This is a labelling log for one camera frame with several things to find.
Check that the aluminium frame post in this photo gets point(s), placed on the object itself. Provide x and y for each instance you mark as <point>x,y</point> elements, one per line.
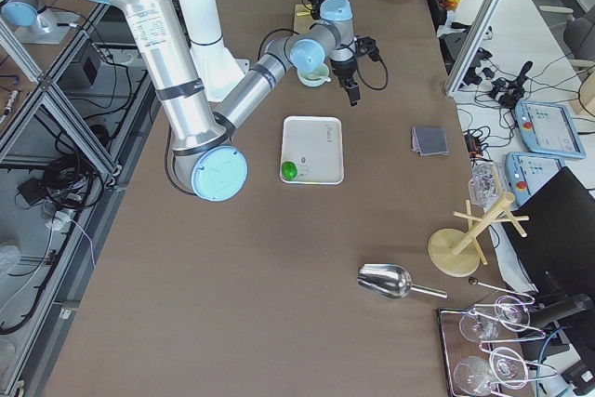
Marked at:
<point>470,46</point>

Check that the wine glass lower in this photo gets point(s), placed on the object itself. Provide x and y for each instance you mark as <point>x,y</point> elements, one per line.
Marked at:
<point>503,370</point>

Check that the black wire glass rack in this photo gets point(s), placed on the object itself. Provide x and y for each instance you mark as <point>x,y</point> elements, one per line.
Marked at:
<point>482,351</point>

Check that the bamboo cutting board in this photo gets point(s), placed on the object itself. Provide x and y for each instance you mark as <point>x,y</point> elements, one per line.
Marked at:
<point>303,24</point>

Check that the wine glass upper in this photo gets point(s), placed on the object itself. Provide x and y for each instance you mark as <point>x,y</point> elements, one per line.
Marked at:
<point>496,321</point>

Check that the teach pendant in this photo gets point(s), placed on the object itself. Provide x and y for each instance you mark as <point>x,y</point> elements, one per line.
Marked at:
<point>527,172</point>
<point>548,128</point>

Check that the green lime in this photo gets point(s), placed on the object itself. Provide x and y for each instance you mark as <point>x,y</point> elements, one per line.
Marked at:
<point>289,170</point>

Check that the white ceramic spoon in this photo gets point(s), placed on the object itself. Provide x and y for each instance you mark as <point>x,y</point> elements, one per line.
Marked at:
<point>318,78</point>

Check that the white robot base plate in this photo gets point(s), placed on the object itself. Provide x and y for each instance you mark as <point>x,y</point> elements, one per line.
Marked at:
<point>221,73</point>

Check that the mint green bowl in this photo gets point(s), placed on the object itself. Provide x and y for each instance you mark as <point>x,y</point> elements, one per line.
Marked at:
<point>302,77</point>

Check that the far teach pendant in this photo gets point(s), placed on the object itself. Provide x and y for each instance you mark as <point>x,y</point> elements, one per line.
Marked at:
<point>548,128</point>

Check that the grey folded cloth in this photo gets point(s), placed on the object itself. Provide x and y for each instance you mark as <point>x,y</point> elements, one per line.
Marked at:
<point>429,140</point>

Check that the cream rabbit tray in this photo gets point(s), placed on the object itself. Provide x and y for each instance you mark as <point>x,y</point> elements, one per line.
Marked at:
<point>314,144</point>

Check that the metal scoop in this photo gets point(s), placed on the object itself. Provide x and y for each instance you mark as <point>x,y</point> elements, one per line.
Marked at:
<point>392,281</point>

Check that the black laptop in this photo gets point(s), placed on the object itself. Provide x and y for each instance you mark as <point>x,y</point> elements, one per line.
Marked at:
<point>557,253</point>

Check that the near teach pendant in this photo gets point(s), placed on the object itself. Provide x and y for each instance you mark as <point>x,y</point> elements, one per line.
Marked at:
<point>527,172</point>

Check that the wooden mug tree stand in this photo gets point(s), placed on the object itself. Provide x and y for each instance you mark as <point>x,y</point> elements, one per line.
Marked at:
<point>459,254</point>

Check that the wine glass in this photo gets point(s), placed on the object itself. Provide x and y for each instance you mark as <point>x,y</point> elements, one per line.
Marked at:
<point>496,321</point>
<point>503,370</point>

